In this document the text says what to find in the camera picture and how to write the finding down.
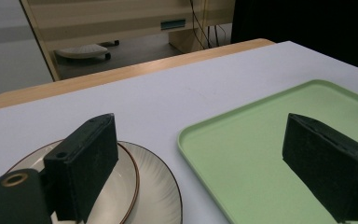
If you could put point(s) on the white chair base with casters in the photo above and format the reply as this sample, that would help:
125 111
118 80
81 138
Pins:
80 51

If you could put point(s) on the large white plate dark rim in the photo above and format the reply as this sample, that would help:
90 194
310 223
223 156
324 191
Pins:
158 189

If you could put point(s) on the black curtain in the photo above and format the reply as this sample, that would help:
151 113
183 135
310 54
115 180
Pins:
307 28

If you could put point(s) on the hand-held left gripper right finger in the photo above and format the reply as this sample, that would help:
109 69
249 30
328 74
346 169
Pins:
326 158

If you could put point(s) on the small white plate brown rim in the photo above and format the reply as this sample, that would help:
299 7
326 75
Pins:
119 180

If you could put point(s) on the beige wooden desk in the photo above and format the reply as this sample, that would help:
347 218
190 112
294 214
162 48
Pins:
105 18

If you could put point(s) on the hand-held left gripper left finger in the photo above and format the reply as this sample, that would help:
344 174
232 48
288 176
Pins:
84 161

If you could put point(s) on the light green tray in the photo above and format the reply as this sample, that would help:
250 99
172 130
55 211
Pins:
245 149

